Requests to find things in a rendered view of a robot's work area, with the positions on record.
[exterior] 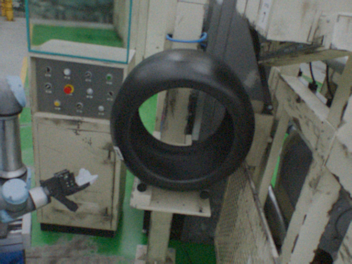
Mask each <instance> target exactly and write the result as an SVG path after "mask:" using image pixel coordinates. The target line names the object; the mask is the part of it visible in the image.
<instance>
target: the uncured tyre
mask: <svg viewBox="0 0 352 264"><path fill-rule="evenodd" d="M173 88H191V89H197V90H198V91H202V92H205V93H207V94H209V95H211V96H213V97H214V98H216V99H217V100H219V102H220V103H221V104H222V105H223V106H225V114H224V116H223V119H222V122H221V124H220V125H219V127H218V129H217V130H216V131H215V132H214V133H213V134H212V135H211V136H209V137H208V138H206V139H205V140H204V141H202V142H199V143H196V144H193V145H187V146H177V145H170V144H167V143H165V142H162V141H160V140H158V138H156V137H154V136H153V135H152V134H150V133H149V131H148V130H147V129H146V128H145V126H144V124H143V122H142V120H141V117H140V112H139V108H140V107H141V105H142V104H143V103H144V102H145V101H146V100H147V99H149V98H150V97H152V96H154V95H156V94H158V93H160V92H162V91H166V90H168V89H173ZM109 129H110V134H111V140H112V144H113V146H115V147H118V148H119V150H120V153H121V155H122V158H123V160H122V159H120V160H121V162H122V164H123V165H124V167H125V168H127V169H128V170H129V171H130V172H131V173H132V174H133V175H134V176H135V177H137V178H138V179H140V180H141V181H143V182H144V183H146V184H148V185H152V186H154V187H156V188H158V189H161V190H166V191H173V192H192V191H198V190H203V189H207V188H210V187H211V186H214V185H216V184H218V183H220V182H222V181H223V180H225V179H227V178H228V177H229V176H231V174H233V173H234V172H235V171H236V170H237V169H238V168H239V167H240V166H241V164H242V163H243V161H244V159H245V158H246V157H247V156H248V154H249V152H250V149H251V146H252V142H253V138H254V133H255V114H254V109H253V106H252V103H251V100H250V97H249V95H248V93H246V90H245V89H244V87H243V85H242V83H241V81H240V79H239V77H238V76H237V74H236V73H235V72H234V71H233V70H232V69H231V68H230V67H229V65H228V64H227V63H225V62H224V61H222V60H220V59H219V58H217V57H215V56H213V55H212V54H210V53H207V52H204V51H201V50H198V49H191V48H174V49H167V50H164V51H160V52H157V53H155V54H154V55H151V56H149V57H147V58H146V59H144V60H143V61H141V62H140V63H138V64H137V65H136V66H135V67H134V68H133V69H132V71H131V72H130V73H129V74H128V76H126V78H125V80H124V81H123V83H122V85H121V87H120V89H119V92H118V94H117V96H116V98H115V100H114V101H113V104H112V108H111V113H110V118H109Z"/></svg>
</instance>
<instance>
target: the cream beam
mask: <svg viewBox="0 0 352 264"><path fill-rule="evenodd" d="M271 1H272V2H271V6H270V10H269V15H268V19H267V22H266V26H265V29H263V28H262V27H260V26H259V21H260V16H261V11H262V6H263V2H264V0H238V1H237V5H236V7H235V10H236V13H237V15H238V16H240V17H241V18H242V19H244V21H245V22H247V23H248V24H249V25H250V26H252V27H253V28H254V29H255V30H256V31H258V33H259V34H261V35H262V36H263V37H264V38H265V39H267V40H276V41H284V42H293V43H302V44H304V45H310V44H311V42H312V40H313V39H314V38H315V33H316V30H317V26H318V22H319V20H320V19H323V18H325V17H327V16H330V15H333V14H335V13H336V12H346V13H350V14H352V0H271Z"/></svg>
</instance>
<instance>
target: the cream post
mask: <svg viewBox="0 0 352 264"><path fill-rule="evenodd" d="M205 4H206V0H177V5H176V7H177V8H176V13H175V18H174V27H173V37H172V38H173V39H178V40H198V39H200V38H201V31H202V24H203V20H204V12H205ZM199 46H200V42H198V43H179V42H174V41H172V46H171V49H174V48H191V49H196V50H198V49H199ZM191 94H192V89H191V88H173V89H168V90H166V98H165V104H164V113H163V118H162V126H161V136H160V141H162V142H171V143H176V144H184V138H185V131H186V124H187V120H188V116H189V108H190V101H191ZM172 215H173V213H170V212H160V211H155V210H152V213H151V217H150V227H149V232H148V241H147V251H146V256H145V257H146V261H145V264H155V262H156V264H165V263H166V257H167V249H168V242H169V235H170V230H171V223H172Z"/></svg>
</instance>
